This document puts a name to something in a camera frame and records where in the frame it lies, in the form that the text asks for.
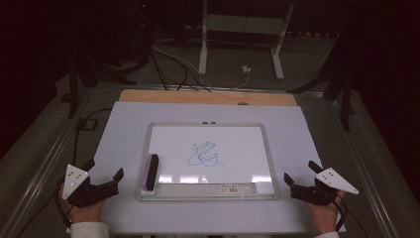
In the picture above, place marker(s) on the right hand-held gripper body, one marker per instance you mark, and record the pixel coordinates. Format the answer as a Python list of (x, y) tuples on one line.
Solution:
[(313, 195)]

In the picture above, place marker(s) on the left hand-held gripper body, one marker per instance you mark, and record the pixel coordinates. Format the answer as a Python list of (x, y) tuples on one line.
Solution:
[(77, 193)]

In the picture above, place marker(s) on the purple and black whiteboard eraser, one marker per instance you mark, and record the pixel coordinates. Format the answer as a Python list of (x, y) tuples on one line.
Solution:
[(152, 172)]

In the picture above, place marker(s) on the silver-framed whiteboard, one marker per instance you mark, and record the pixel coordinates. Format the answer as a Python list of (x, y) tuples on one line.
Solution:
[(237, 148)]

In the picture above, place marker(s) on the person's left hand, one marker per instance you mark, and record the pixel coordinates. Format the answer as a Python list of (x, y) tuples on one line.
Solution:
[(84, 214)]

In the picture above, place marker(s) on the person's right hand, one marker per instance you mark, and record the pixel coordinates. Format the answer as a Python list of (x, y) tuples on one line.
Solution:
[(325, 218)]

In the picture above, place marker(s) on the white table cover sheet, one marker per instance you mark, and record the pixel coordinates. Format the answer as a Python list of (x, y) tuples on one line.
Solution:
[(125, 139)]

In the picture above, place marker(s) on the person's left sleeve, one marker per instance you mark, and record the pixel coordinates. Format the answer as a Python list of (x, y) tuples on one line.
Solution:
[(89, 230)]

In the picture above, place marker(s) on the person's sleeve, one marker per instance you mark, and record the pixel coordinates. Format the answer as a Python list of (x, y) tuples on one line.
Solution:
[(328, 235), (89, 230)]

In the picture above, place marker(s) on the person's right sleeve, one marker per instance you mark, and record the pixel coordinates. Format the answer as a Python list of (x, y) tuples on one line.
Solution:
[(328, 235)]

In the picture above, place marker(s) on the black tripod stand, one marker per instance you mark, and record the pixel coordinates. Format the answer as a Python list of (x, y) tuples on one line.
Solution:
[(73, 89), (345, 95)]

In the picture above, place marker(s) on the wooden table board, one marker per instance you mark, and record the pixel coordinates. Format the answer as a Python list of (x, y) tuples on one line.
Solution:
[(185, 96)]

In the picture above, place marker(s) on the white plug adapter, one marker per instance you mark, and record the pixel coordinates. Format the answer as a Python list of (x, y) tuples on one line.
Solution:
[(246, 69)]

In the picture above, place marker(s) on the power strip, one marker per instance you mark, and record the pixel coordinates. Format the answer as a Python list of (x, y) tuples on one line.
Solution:
[(310, 33)]

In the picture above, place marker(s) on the dark equipment rack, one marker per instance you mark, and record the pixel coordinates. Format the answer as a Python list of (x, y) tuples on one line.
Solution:
[(140, 29)]

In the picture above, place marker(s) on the aluminium floor rail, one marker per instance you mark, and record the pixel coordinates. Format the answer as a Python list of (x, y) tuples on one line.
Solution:
[(363, 172), (39, 172)]

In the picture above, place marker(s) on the white metal stand frame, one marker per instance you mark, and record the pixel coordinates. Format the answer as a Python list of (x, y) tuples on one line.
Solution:
[(244, 23)]

